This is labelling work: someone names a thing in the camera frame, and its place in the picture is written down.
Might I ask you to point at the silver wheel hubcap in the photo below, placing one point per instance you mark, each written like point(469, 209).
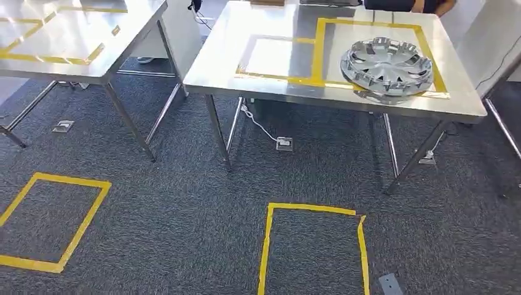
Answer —
point(386, 65)

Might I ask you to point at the grey floor plate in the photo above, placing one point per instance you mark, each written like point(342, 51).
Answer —
point(390, 283)

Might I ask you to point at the steel table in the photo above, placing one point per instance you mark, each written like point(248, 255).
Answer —
point(220, 61)
point(81, 32)

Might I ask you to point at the person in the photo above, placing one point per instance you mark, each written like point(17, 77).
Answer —
point(390, 5)

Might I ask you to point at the yellow floor tape square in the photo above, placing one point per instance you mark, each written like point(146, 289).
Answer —
point(106, 185)
point(270, 207)

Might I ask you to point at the steel floor outlet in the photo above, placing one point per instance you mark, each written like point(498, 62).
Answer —
point(284, 143)
point(427, 159)
point(63, 126)

